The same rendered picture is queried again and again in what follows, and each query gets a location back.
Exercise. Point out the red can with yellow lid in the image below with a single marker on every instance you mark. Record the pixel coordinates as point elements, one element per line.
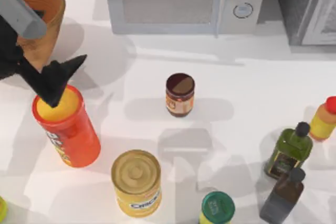
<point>71,134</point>

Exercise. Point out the brown wooden basket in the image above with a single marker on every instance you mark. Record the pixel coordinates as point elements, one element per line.
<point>51,27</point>

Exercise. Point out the brown jar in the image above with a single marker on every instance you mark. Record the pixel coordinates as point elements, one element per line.
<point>180,95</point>

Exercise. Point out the yellow-green round object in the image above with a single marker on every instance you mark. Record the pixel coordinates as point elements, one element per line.
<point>2,207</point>

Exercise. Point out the pale microwave oven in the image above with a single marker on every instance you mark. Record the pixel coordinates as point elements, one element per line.
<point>168,3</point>

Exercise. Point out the microwave knob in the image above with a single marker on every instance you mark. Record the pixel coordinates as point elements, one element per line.
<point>243,10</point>

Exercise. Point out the yellow can with green lid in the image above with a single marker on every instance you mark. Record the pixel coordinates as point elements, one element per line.
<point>217,207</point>

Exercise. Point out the grey cabinet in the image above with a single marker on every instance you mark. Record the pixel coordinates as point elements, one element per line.
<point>291,6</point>

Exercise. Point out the green bottle with black cap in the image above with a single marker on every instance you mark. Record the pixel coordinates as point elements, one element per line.
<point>287,150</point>

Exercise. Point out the dark brown bottle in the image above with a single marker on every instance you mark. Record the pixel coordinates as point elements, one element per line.
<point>282,200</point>

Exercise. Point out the yellow bottle with red cap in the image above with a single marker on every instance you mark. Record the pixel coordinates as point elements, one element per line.
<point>324,121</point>

